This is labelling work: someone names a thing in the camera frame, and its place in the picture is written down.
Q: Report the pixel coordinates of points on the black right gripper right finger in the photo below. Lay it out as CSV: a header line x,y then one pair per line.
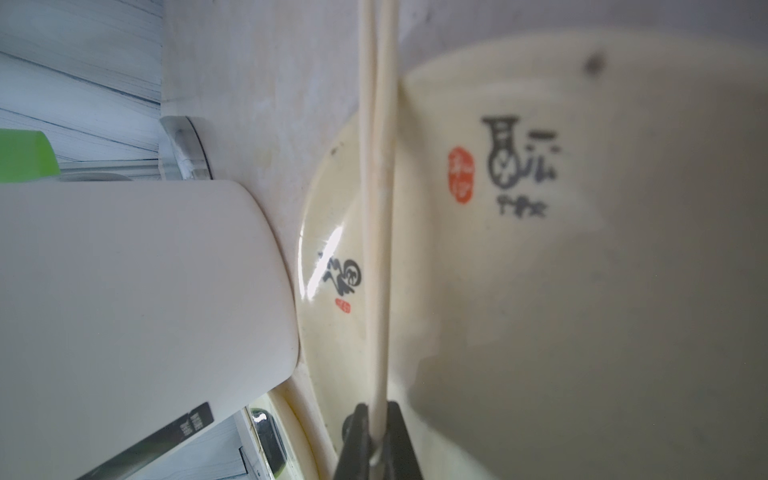
x,y
400,461

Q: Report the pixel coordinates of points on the white trash bin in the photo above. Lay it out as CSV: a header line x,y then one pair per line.
x,y
135,315

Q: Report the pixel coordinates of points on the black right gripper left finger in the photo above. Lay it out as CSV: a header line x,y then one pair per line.
x,y
354,458

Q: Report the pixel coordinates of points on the chopsticks pair three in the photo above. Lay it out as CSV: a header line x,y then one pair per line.
x,y
378,30

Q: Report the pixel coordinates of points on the chrome wire cup rack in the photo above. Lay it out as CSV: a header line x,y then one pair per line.
x,y
181,157

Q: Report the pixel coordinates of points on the green plastic goblet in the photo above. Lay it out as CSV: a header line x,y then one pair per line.
x,y
26,155

